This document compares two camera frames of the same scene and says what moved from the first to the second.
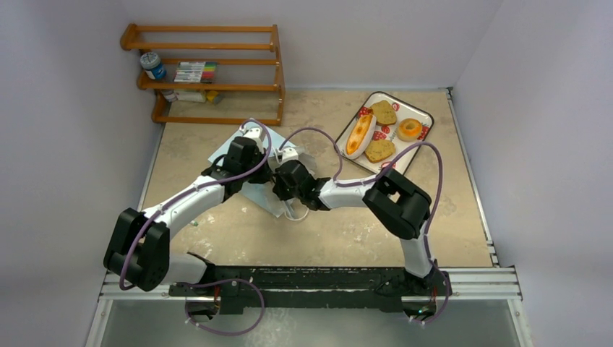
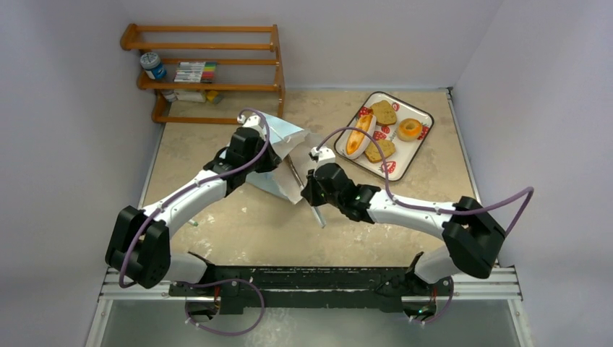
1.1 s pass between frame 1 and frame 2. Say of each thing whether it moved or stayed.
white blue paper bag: moved
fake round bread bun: stayed
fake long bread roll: stayed
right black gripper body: moved
